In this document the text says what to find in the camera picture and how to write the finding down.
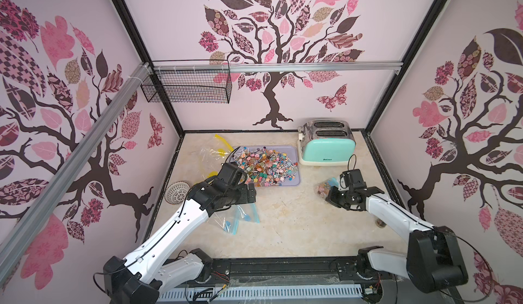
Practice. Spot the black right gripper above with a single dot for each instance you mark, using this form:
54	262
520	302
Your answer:
334	197

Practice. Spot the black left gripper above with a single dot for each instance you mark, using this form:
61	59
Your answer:
243	194

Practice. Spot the blue-zip candy bag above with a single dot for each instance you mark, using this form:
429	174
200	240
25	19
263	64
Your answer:
219	219
248	213
323	189
234	224

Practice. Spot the yellow-zip candy bag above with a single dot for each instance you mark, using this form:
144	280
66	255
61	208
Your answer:
215	150
208	175

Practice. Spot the purple plastic tray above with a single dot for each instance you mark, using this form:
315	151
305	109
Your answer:
269	169

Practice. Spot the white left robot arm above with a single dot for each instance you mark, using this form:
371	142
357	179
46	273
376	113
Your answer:
145	274

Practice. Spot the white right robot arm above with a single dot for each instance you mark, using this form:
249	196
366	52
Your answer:
433	260

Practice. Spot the loose candy pile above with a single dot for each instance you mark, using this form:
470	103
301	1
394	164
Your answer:
265	165

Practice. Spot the white round strainer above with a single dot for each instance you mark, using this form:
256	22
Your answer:
176	193

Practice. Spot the mint green toaster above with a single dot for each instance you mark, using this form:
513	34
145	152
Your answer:
323	142

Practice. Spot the white slotted cable duct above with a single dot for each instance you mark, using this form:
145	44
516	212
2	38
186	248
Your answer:
265	294

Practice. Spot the black wire basket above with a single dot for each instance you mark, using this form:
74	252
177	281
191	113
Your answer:
189	81

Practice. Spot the aluminium rail back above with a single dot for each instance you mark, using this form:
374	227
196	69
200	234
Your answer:
303	67

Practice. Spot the aluminium rail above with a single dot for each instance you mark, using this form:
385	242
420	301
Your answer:
22	235
303	67

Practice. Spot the aluminium rail left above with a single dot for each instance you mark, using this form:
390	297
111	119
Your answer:
22	235

